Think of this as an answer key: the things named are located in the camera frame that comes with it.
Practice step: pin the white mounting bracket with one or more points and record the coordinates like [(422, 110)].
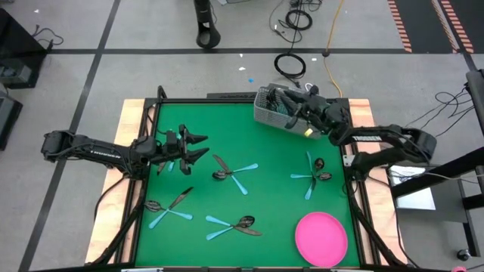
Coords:
[(346, 160)]

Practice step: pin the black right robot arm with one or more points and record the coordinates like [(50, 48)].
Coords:
[(397, 138)]

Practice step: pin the white paper sheet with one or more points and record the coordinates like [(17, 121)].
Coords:
[(416, 198)]

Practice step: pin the pink round plate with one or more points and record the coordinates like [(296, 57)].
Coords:
[(321, 240)]

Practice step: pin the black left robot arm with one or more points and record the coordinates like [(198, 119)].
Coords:
[(94, 149)]

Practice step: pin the black side table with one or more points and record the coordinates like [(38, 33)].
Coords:
[(19, 45)]

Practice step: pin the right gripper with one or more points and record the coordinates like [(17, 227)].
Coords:
[(321, 115)]

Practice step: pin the black caster wheel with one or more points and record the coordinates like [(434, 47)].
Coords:
[(463, 255)]

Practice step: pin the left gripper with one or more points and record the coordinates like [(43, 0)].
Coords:
[(172, 145)]

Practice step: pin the black floor stand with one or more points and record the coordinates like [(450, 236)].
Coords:
[(202, 11)]

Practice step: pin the black metal stand frame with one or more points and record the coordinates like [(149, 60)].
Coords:
[(435, 174)]

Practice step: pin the grey plastic cutlery basket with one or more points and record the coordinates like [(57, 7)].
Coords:
[(272, 119)]

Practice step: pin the dark equipment case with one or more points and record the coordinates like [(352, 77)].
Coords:
[(9, 121)]

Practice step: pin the green table mat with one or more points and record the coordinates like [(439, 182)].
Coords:
[(272, 204)]

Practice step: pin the grey equipment box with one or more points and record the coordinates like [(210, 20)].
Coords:
[(15, 75)]

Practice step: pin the pink round object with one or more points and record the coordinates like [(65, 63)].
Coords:
[(459, 269)]

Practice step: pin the black aluminium table frame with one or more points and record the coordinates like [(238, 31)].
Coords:
[(189, 101)]

